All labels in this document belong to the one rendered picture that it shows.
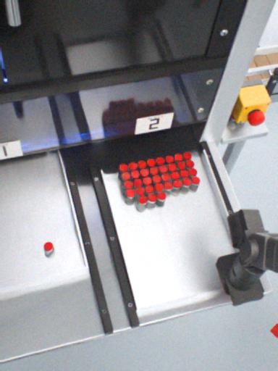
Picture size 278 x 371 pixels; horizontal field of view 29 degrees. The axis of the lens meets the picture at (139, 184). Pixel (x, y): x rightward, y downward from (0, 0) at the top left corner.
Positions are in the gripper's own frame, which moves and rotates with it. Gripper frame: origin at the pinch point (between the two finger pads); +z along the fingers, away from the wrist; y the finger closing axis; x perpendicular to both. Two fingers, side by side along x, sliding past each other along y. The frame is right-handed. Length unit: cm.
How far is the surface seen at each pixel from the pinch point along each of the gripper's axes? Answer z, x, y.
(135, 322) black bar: 0.6, 21.6, -1.7
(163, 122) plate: -10.8, 5.4, 37.8
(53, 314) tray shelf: 2.6, 37.5, 4.7
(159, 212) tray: 2.7, 9.2, 22.1
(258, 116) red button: -10.3, -17.1, 35.2
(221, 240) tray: 2.6, -3.0, 12.1
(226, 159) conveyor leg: 45, -29, 53
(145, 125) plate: -10.9, 9.5, 37.8
